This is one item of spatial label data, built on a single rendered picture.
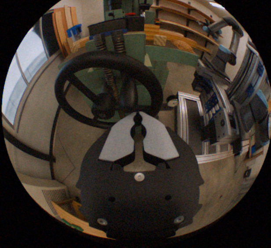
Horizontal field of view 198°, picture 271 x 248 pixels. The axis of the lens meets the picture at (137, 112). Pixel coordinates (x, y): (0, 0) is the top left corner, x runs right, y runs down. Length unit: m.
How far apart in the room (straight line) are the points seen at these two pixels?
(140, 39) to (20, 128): 1.37
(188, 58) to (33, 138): 1.62
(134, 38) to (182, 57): 0.21
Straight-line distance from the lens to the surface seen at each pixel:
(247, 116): 0.53
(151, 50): 0.32
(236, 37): 0.97
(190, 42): 0.54
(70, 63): 0.16
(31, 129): 1.41
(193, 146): 0.96
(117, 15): 0.42
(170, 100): 0.42
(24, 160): 1.41
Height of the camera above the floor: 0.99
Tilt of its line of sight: 60 degrees down
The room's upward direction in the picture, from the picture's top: straight up
